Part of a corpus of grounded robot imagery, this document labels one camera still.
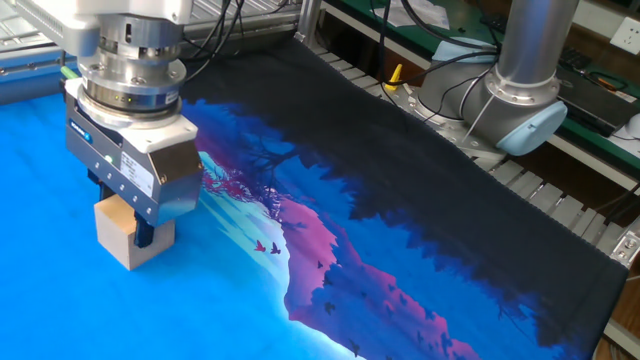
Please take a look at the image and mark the grey metal gripper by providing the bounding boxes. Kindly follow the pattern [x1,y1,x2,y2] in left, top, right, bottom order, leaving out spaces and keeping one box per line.
[64,77,204,249]

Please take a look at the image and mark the light wooden cube block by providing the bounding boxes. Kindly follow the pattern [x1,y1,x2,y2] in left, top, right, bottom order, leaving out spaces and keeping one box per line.
[93,193,177,272]

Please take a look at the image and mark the blue purple landscape printed cloth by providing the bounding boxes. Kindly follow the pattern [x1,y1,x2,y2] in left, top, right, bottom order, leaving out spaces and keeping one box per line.
[0,38,630,360]

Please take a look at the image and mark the yellow plastic clip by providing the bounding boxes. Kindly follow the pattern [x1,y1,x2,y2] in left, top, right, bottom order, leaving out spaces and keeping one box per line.
[387,63,404,93]

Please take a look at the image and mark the white paper sheets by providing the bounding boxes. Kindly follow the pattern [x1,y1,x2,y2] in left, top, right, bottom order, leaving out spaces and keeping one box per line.
[384,0,451,30]

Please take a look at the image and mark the green topped workbench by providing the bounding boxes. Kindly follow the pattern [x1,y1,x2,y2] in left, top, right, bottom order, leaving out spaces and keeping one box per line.
[319,0,640,191]

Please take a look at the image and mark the black flat device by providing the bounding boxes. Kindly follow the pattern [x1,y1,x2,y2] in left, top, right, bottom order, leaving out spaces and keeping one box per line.
[554,47,640,139]

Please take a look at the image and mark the aluminium frame rail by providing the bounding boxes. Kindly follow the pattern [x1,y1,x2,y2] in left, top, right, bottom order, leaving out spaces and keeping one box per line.
[0,19,301,106]

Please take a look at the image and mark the aluminium upright post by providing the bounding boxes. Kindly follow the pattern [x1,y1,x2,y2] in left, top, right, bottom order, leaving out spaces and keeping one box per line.
[293,0,324,44]

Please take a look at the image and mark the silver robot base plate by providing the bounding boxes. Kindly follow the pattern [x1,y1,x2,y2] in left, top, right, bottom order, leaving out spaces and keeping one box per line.
[378,79,507,162]

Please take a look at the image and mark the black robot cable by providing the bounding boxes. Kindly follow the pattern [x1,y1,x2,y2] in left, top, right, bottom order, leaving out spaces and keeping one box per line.
[367,0,501,124]

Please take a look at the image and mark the metal corner bracket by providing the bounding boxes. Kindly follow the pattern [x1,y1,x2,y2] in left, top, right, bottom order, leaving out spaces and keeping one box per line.
[608,228,640,269]

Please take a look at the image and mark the white wall socket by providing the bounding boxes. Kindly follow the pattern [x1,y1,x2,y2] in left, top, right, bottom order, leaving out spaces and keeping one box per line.
[609,16,640,56]

